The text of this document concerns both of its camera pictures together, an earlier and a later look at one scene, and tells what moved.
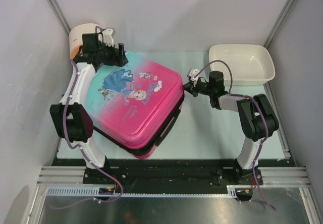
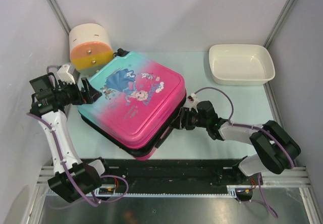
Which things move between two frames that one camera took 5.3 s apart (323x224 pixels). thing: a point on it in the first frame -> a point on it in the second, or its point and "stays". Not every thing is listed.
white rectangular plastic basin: [250, 63] stays
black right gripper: [189, 86] -> [181, 121]
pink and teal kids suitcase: [135, 104] stays
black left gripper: [117, 60] -> [93, 94]
